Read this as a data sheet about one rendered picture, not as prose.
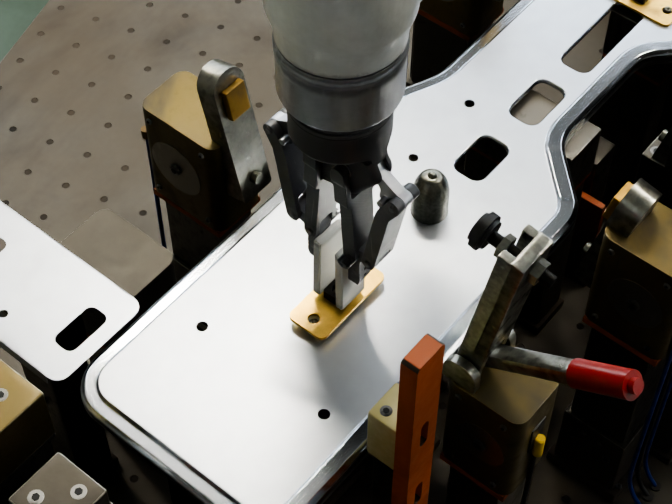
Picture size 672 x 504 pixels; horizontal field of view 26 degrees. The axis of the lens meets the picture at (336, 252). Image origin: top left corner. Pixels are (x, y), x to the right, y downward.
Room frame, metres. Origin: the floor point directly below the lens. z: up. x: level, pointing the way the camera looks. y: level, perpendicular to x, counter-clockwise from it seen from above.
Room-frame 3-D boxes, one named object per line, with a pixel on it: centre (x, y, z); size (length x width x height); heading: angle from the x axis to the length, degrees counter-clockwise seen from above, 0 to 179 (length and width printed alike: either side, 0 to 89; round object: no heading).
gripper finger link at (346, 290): (0.68, -0.01, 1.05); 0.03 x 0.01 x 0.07; 140
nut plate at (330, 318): (0.68, 0.00, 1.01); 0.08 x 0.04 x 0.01; 140
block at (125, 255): (0.76, 0.20, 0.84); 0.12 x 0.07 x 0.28; 51
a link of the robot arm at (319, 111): (0.69, 0.00, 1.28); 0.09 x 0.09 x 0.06
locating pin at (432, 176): (0.78, -0.08, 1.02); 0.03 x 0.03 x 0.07
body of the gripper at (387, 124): (0.69, 0.00, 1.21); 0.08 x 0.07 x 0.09; 50
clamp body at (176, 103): (0.87, 0.13, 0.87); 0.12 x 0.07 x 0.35; 51
